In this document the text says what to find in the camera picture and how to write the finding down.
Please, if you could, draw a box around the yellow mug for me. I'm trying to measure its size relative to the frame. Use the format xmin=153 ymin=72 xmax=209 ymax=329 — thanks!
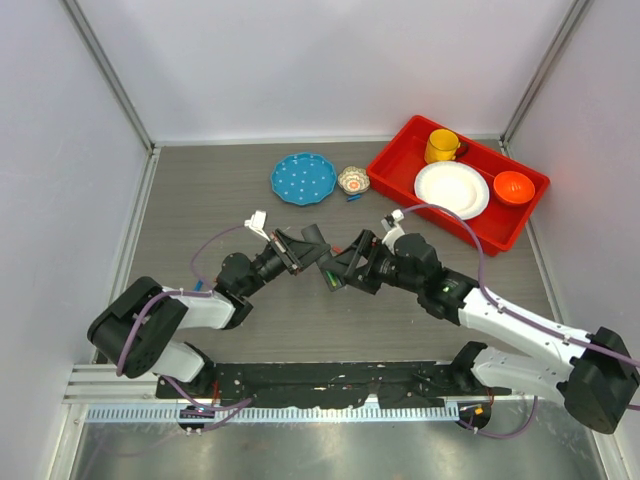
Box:
xmin=424 ymin=128 xmax=469 ymax=164

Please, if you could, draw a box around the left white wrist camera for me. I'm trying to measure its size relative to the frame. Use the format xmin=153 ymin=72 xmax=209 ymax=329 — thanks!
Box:
xmin=244 ymin=210 xmax=271 ymax=243

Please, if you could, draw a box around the white paper plate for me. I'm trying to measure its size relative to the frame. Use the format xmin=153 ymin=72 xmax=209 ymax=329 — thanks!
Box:
xmin=414 ymin=161 xmax=490 ymax=220

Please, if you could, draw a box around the orange bowl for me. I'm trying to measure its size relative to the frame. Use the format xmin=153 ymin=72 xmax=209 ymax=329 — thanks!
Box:
xmin=493 ymin=171 xmax=536 ymax=206

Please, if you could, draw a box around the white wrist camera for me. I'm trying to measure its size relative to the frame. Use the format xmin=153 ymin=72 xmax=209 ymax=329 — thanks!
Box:
xmin=244 ymin=210 xmax=271 ymax=243
xmin=381 ymin=209 xmax=405 ymax=251

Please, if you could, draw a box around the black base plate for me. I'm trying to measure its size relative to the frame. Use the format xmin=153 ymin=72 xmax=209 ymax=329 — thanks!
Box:
xmin=177 ymin=361 xmax=511 ymax=410

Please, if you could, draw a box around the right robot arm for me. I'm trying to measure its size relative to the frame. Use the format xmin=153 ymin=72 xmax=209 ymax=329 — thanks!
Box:
xmin=323 ymin=230 xmax=639 ymax=434

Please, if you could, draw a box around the perforated cable tray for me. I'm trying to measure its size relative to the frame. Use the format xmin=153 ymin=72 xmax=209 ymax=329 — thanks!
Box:
xmin=85 ymin=402 xmax=459 ymax=424

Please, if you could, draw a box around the black remote control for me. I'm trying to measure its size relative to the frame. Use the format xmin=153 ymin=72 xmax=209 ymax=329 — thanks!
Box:
xmin=300 ymin=223 xmax=345 ymax=291

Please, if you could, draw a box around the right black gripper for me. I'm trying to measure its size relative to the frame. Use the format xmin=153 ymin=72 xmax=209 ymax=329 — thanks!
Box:
xmin=322 ymin=229 xmax=423 ymax=295

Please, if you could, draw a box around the green battery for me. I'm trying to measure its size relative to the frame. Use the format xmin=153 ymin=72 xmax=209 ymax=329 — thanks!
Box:
xmin=326 ymin=271 xmax=337 ymax=286

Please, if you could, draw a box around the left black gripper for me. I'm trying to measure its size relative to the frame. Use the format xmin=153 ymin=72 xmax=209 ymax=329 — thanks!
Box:
xmin=241 ymin=229 xmax=329 ymax=299

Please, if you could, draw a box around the small floral dish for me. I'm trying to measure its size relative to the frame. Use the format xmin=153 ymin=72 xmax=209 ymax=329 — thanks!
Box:
xmin=337 ymin=166 xmax=371 ymax=195

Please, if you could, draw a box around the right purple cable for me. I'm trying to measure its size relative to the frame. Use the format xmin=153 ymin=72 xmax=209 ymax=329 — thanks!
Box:
xmin=402 ymin=203 xmax=640 ymax=440

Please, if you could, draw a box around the blue dotted plate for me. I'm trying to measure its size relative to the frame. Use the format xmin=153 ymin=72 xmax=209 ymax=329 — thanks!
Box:
xmin=270 ymin=152 xmax=337 ymax=207

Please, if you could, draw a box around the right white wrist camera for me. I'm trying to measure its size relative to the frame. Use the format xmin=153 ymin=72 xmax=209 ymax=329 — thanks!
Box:
xmin=381 ymin=209 xmax=405 ymax=251

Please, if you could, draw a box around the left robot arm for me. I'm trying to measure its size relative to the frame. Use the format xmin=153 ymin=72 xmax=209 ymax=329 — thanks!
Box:
xmin=87 ymin=229 xmax=331 ymax=399

